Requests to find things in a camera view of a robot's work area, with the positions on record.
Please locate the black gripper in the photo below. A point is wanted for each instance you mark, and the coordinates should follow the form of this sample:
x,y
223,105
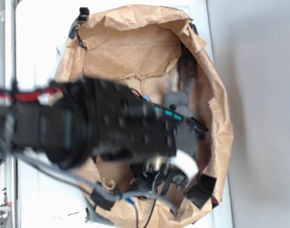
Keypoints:
x,y
129,128

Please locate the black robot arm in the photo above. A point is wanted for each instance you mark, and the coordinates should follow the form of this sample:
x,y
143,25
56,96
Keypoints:
x,y
70,122

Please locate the blue textured sponge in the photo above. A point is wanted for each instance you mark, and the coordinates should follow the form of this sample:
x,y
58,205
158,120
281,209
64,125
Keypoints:
x,y
147,98

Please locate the grey plush mouse toy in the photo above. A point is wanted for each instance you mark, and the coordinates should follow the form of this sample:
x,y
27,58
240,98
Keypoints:
x,y
179,99

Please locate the brown paper bag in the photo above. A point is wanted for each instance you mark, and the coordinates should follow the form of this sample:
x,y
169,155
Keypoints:
x,y
142,46

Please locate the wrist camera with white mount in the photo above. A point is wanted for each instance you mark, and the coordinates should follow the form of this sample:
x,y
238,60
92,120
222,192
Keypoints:
x,y
158,176

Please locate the aluminium frame rail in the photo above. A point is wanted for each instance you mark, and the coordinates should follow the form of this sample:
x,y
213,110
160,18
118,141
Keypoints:
x,y
8,164

